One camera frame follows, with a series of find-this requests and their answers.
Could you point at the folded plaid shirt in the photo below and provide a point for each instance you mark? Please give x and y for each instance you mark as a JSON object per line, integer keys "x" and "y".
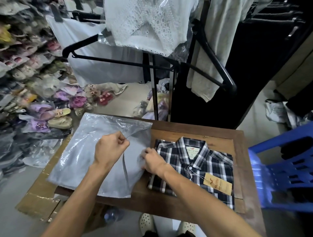
{"x": 207, "y": 161}

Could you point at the blue plastic chair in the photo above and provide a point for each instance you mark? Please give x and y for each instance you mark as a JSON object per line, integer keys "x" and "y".
{"x": 281, "y": 171}

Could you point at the person's white right clog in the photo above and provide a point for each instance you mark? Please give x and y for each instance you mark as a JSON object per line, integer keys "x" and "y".
{"x": 185, "y": 227}

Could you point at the person's left forearm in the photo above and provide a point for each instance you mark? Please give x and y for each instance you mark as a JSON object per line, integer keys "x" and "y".
{"x": 78, "y": 205}

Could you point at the clear plastic bag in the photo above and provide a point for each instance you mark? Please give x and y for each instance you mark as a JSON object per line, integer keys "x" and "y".
{"x": 83, "y": 156}

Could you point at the purple flower shoe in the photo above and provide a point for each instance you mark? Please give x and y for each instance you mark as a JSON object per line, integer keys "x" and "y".
{"x": 78, "y": 101}

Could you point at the person's left fingers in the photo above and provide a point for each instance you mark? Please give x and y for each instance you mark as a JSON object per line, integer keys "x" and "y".
{"x": 123, "y": 141}

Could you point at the row of black hanging garments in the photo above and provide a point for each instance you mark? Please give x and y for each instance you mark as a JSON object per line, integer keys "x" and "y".
{"x": 256, "y": 61}

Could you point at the clear water bottle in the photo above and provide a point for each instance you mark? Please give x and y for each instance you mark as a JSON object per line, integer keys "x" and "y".
{"x": 113, "y": 215}

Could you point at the pile of bagged shoes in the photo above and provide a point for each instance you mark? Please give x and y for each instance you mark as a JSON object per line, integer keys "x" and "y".
{"x": 27, "y": 73}

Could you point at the pair of pink sandals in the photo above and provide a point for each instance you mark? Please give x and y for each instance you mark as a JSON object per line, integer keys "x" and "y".
{"x": 105, "y": 98}

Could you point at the white lace garment in plastic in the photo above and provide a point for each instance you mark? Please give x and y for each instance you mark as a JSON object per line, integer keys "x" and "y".
{"x": 146, "y": 26}

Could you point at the beige knit garment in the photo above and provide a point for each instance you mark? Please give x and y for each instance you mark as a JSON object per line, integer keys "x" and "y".
{"x": 220, "y": 36}

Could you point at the white bagged garment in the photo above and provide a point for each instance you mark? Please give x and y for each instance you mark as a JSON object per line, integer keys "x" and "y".
{"x": 97, "y": 66}

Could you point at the heap of bagged clothes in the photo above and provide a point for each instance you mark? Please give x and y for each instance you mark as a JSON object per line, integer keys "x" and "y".
{"x": 159, "y": 105}

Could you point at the flattened taped cardboard box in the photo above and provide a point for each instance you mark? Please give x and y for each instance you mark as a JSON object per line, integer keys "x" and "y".
{"x": 39, "y": 200}

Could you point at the tan cardboard hang tag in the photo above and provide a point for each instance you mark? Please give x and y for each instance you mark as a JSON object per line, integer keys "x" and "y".
{"x": 217, "y": 183}

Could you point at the metal rack pole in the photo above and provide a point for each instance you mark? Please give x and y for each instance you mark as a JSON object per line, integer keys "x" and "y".
{"x": 171, "y": 97}
{"x": 154, "y": 92}

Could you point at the person's right hand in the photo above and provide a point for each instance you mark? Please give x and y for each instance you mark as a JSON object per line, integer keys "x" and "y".
{"x": 154, "y": 162}

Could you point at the person's white left clog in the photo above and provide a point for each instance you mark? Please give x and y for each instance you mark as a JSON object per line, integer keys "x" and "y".
{"x": 146, "y": 223}

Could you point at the person's right fingers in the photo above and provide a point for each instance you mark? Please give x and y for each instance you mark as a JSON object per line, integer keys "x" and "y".
{"x": 146, "y": 156}

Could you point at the person's white clog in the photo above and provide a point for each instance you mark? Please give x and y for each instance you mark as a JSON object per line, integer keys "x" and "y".
{"x": 146, "y": 223}
{"x": 185, "y": 227}

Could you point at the person's right forearm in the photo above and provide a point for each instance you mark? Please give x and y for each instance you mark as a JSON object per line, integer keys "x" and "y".
{"x": 200, "y": 205}

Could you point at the person's left hand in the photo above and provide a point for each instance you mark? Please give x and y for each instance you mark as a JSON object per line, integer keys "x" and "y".
{"x": 108, "y": 150}

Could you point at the black clothes hanger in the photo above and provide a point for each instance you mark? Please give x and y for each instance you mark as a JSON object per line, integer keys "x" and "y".
{"x": 83, "y": 43}
{"x": 215, "y": 62}

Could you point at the beige slipper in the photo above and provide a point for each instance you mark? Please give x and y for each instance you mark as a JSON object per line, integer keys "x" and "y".
{"x": 60, "y": 122}

